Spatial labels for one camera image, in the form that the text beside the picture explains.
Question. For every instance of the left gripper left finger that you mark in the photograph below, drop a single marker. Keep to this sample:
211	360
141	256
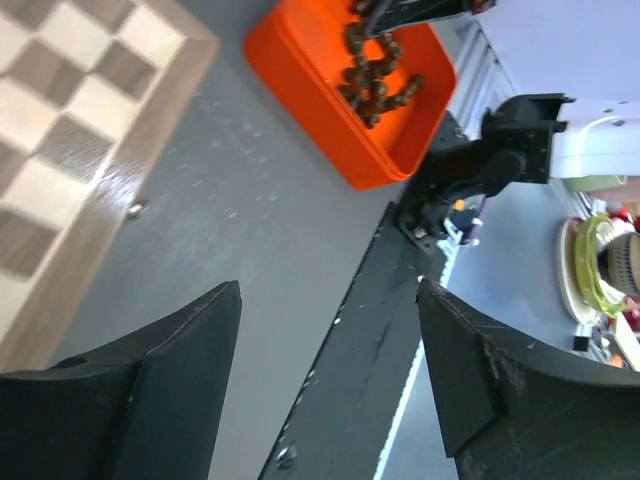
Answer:
145	406

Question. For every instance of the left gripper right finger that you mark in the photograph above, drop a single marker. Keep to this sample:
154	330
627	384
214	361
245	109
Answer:
512	407

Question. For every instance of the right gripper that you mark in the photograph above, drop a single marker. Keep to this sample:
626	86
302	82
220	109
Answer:
387	16

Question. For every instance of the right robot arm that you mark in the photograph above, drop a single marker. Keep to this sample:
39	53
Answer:
591	145

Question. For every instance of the wooden chess board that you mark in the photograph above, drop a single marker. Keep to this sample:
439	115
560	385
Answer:
91	93

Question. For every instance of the orange plastic tray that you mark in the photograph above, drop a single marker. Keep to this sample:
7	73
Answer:
371	106

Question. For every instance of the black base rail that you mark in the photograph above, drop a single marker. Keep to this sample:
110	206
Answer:
340	421

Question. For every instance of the white cable duct strip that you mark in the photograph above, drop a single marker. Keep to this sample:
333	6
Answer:
414	447

